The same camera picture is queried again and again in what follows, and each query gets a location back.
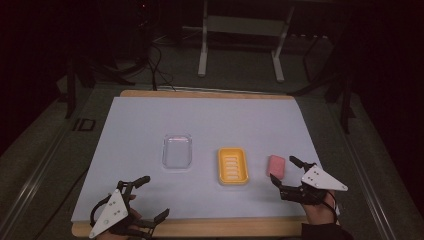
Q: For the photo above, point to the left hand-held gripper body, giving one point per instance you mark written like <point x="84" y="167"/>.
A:
<point x="111" y="210"/>

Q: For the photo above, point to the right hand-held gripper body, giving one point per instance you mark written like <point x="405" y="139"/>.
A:
<point x="321" y="180"/>

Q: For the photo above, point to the pink soap bar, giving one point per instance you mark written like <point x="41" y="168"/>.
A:
<point x="276" y="165"/>

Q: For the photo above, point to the clear plastic soap box lid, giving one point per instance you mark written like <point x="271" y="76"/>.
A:
<point x="177" y="151"/>

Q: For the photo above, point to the yellow soap dish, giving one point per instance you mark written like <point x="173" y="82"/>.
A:
<point x="233" y="165"/>

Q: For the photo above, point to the person's left hand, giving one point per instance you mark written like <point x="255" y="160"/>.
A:
<point x="135" y="213"/>

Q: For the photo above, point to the person's right hand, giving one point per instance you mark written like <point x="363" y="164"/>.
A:
<point x="318" y="213"/>

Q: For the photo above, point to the black metal stand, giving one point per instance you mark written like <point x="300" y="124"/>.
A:
<point x="345" y="100"/>
<point x="71" y="86"/>

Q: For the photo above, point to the white table mat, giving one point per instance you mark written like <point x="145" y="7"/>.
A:
<point x="200" y="126"/>

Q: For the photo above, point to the silver metal rail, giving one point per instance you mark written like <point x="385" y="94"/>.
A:
<point x="213" y="89"/>

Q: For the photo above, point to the white metal desk frame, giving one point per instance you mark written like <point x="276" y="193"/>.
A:
<point x="245" y="26"/>

